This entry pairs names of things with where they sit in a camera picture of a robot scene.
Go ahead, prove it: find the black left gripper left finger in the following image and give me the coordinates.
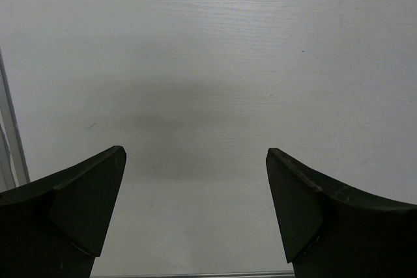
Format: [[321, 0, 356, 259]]
[[1, 146, 126, 277]]

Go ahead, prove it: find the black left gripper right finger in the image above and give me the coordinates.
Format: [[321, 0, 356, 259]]
[[266, 148, 416, 277]]

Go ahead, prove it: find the grey metal table edge rail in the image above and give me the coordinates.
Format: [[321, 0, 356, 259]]
[[1, 55, 30, 189]]

